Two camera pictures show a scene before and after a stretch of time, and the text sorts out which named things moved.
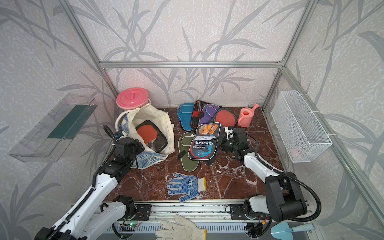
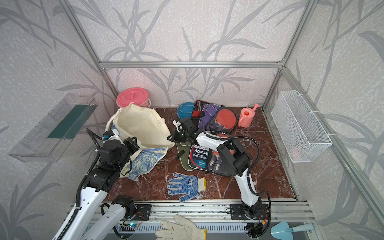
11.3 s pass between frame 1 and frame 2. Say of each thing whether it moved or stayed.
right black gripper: moved
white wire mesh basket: stayed
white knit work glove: stayed
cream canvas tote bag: moved
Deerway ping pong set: moved
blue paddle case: stayed
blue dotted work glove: stayed
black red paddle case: stayed
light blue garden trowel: stayed
